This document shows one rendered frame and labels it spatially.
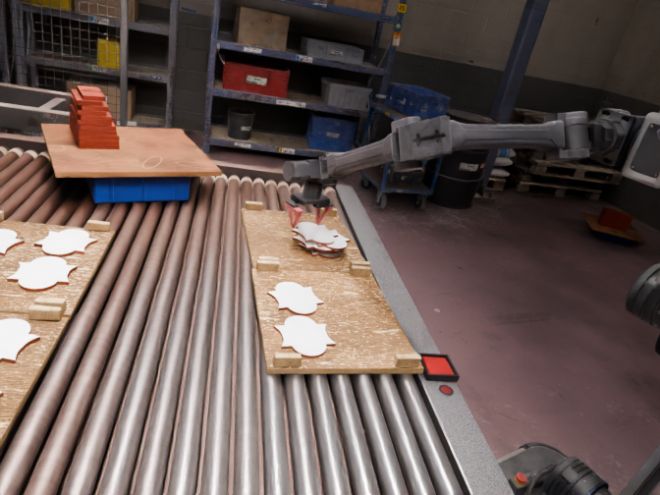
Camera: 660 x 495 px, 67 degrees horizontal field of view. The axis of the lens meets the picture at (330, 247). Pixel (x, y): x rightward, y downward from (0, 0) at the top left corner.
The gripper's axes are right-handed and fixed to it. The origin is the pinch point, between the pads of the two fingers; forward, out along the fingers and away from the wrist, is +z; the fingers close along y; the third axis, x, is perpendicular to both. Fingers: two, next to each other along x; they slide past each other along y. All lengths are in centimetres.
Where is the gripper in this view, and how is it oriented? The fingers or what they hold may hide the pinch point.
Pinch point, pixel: (305, 223)
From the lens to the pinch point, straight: 155.6
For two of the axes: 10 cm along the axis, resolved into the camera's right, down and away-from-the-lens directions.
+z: -2.0, 8.8, 4.3
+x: 6.2, 4.5, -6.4
